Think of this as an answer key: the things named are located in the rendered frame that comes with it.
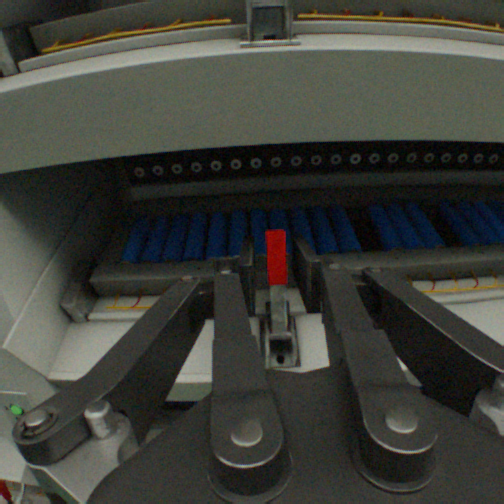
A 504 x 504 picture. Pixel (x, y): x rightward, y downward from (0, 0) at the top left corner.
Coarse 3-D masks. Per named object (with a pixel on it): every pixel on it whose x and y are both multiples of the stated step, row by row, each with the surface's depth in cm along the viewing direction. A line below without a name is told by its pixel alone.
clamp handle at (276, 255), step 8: (272, 232) 18; (280, 232) 18; (272, 240) 18; (280, 240) 18; (272, 248) 18; (280, 248) 18; (272, 256) 18; (280, 256) 18; (272, 264) 18; (280, 264) 18; (272, 272) 18; (280, 272) 18; (272, 280) 18; (280, 280) 18; (272, 288) 19; (280, 288) 19; (272, 296) 19; (280, 296) 19; (272, 304) 19; (280, 304) 19; (272, 312) 19; (280, 312) 19; (272, 320) 19; (280, 320) 19; (272, 328) 19; (280, 328) 19
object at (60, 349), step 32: (96, 192) 28; (160, 192) 30; (192, 192) 30; (224, 192) 31; (96, 224) 28; (128, 224) 32; (64, 256) 23; (96, 256) 28; (64, 288) 23; (288, 288) 24; (416, 288) 23; (448, 288) 23; (32, 320) 19; (64, 320) 22; (256, 320) 22; (320, 320) 22; (480, 320) 21; (32, 352) 18; (64, 352) 21; (96, 352) 21; (192, 352) 21; (320, 352) 20; (64, 384) 20; (192, 384) 20; (416, 384) 21
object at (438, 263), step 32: (288, 256) 24; (352, 256) 23; (384, 256) 23; (416, 256) 23; (448, 256) 23; (480, 256) 22; (96, 288) 24; (128, 288) 24; (160, 288) 24; (256, 288) 24; (480, 288) 22
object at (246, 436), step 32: (224, 256) 14; (224, 288) 12; (224, 320) 10; (224, 352) 7; (256, 352) 7; (224, 384) 6; (256, 384) 6; (224, 416) 5; (256, 416) 5; (224, 448) 4; (256, 448) 4; (224, 480) 4; (256, 480) 4
